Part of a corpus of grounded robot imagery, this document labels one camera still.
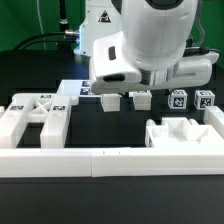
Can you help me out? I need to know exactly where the white U-shaped obstacle fence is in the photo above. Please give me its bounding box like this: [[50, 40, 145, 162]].
[[0, 106, 224, 177]]

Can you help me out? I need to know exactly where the white tagged cube right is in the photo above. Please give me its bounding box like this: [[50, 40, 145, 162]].
[[194, 90, 215, 110]]

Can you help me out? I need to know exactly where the white marker base plate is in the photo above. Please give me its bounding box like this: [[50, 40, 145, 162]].
[[57, 80, 95, 97]]

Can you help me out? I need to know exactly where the white tagged cube left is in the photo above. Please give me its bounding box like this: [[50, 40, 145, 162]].
[[168, 89, 188, 109]]

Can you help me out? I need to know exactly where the white chair seat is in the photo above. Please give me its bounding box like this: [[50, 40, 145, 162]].
[[144, 116, 224, 149]]

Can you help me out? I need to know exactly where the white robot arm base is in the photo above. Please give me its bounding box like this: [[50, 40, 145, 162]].
[[74, 0, 122, 59]]

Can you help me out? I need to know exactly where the black cable bundle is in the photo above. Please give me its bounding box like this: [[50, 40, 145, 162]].
[[13, 0, 81, 52]]

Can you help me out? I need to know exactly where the white tagged cube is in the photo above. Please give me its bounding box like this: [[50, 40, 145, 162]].
[[194, 90, 215, 110], [168, 89, 188, 109]]

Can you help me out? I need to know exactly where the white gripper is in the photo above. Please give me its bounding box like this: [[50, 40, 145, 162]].
[[89, 32, 220, 94]]

